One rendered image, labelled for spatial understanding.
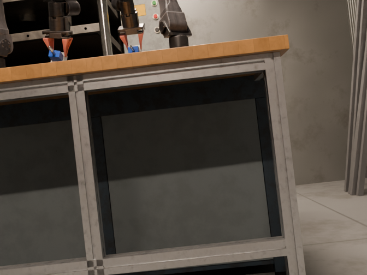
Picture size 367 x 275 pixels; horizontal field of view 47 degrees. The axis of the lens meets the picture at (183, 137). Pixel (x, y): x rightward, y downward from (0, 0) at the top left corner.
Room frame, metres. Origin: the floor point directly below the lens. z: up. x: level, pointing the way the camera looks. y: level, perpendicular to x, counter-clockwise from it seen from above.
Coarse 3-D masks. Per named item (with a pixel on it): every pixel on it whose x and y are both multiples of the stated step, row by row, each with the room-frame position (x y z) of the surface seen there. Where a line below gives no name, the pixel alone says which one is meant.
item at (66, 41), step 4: (52, 36) 1.59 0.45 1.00; (56, 36) 1.59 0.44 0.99; (60, 36) 1.59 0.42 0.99; (64, 40) 1.59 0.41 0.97; (68, 40) 1.63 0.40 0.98; (64, 44) 1.60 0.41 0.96; (68, 44) 1.64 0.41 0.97; (64, 48) 1.61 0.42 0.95; (68, 48) 1.65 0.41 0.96; (64, 52) 1.62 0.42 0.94; (64, 56) 1.64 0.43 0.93
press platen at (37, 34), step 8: (88, 24) 2.43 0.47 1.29; (96, 24) 2.43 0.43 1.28; (24, 32) 2.45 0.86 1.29; (32, 32) 2.45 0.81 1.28; (40, 32) 2.44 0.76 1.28; (80, 32) 2.43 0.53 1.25; (88, 32) 2.43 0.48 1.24; (96, 32) 2.45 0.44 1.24; (16, 40) 2.45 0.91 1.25; (24, 40) 2.45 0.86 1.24; (32, 40) 2.47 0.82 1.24; (112, 40) 2.72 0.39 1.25; (120, 48) 2.99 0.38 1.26
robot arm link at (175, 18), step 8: (160, 0) 1.38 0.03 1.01; (168, 0) 1.35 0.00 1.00; (176, 0) 1.37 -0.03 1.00; (160, 8) 1.38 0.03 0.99; (168, 8) 1.34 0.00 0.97; (176, 8) 1.35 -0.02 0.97; (160, 16) 1.37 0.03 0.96; (168, 16) 1.32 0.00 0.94; (176, 16) 1.34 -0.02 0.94; (184, 16) 1.35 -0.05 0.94; (168, 24) 1.32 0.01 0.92; (176, 24) 1.33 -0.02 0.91; (184, 24) 1.35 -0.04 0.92; (184, 32) 1.36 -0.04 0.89
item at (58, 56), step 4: (48, 48) 1.54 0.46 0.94; (52, 52) 1.57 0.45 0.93; (56, 52) 1.59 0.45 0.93; (60, 52) 1.60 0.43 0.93; (52, 56) 1.59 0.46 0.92; (56, 56) 1.59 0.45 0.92; (60, 56) 1.60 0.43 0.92; (52, 60) 1.62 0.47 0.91; (56, 60) 1.62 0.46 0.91; (60, 60) 1.61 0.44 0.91; (64, 60) 1.64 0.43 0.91
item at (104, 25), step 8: (96, 0) 2.37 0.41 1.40; (104, 0) 2.36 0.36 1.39; (104, 8) 2.36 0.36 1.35; (104, 16) 2.36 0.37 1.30; (120, 16) 3.04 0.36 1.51; (104, 24) 2.35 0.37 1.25; (120, 24) 3.04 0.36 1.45; (104, 32) 2.35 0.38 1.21; (104, 40) 2.35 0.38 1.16; (104, 48) 2.36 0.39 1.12; (112, 48) 2.39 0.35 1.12
